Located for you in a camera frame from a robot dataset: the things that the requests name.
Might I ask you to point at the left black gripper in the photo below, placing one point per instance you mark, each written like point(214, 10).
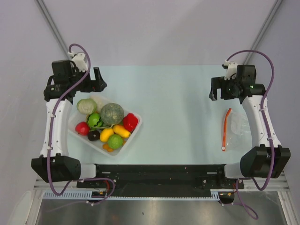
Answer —
point(97, 85)

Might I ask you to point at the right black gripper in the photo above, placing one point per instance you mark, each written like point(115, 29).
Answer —
point(220, 82)

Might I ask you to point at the toy green cabbage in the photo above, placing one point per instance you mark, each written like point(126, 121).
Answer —
point(86, 106)

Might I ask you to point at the toy green watermelon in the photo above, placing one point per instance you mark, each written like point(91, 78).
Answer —
point(94, 120)

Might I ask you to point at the clear zip top bag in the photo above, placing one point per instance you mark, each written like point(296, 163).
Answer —
point(236, 131)

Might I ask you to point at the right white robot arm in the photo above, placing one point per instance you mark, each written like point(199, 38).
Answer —
point(267, 158)

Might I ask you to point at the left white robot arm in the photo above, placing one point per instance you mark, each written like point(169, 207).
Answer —
point(54, 162)

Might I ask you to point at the toy white radish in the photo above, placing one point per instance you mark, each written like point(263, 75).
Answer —
point(100, 102)

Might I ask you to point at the white plastic basket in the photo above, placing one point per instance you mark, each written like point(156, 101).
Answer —
point(77, 117)

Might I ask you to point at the toy red apple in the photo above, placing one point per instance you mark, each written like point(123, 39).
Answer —
point(82, 128)

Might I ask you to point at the toy red bell pepper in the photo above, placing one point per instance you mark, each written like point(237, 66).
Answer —
point(130, 122)

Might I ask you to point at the toy yellow lemon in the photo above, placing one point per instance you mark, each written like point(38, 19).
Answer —
point(105, 134)

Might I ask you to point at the toy yellow orange mango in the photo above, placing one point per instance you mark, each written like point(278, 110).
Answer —
point(121, 131)

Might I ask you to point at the toy dark purple mangosteen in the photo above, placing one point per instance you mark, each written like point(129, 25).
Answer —
point(93, 135)

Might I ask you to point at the toy green lime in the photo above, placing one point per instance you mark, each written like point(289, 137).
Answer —
point(115, 141)

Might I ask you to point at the toy small orange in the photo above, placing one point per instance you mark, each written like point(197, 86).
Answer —
point(107, 148)

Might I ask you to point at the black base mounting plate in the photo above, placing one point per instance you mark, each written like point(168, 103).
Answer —
point(165, 181)

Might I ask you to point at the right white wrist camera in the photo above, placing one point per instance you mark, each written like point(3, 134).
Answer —
point(231, 69)

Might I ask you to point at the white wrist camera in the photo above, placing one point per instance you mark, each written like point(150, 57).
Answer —
point(80, 60)
point(231, 69)

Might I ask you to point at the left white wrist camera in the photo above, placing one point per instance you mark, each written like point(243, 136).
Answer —
point(80, 60)

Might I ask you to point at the blue slotted cable duct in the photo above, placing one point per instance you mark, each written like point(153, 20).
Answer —
point(92, 196)

